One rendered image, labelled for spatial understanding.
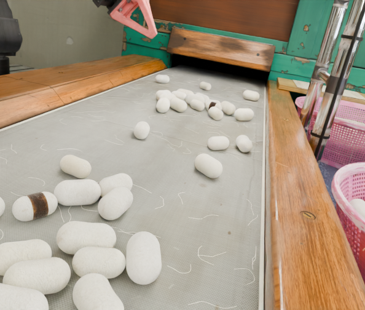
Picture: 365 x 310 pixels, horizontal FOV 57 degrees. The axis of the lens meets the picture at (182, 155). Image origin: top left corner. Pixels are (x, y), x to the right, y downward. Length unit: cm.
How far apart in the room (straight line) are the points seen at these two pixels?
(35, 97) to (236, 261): 36
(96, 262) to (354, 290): 15
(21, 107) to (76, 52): 174
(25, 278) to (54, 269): 1
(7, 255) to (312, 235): 19
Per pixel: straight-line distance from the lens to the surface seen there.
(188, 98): 64
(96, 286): 19
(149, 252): 21
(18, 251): 21
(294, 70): 105
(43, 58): 235
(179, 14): 109
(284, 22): 106
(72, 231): 22
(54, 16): 227
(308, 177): 36
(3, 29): 84
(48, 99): 53
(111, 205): 26
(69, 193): 27
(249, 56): 99
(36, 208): 26
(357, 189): 43
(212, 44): 101
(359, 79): 108
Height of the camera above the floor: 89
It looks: 22 degrees down
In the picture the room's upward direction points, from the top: 10 degrees clockwise
